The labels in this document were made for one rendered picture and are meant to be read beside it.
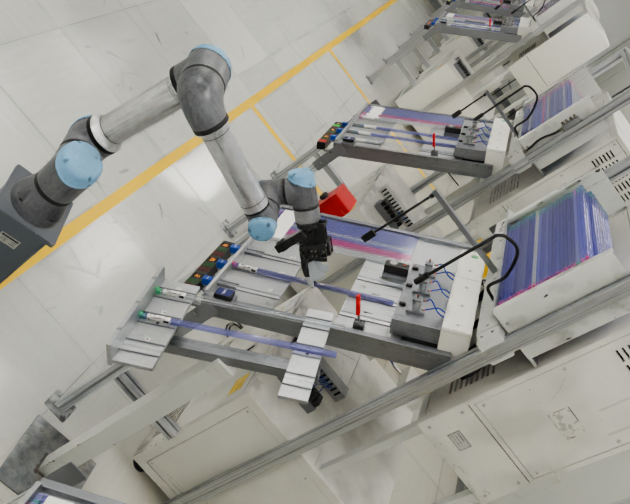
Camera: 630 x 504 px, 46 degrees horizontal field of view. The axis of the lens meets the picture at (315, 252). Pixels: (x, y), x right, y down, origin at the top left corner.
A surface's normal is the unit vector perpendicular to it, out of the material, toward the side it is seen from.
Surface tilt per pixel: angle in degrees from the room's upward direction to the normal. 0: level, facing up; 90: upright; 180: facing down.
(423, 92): 90
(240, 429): 90
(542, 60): 90
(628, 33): 90
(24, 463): 0
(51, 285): 0
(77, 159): 7
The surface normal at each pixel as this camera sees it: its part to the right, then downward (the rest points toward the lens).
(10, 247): -0.04, 0.68
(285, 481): -0.28, 0.43
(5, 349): 0.73, -0.48
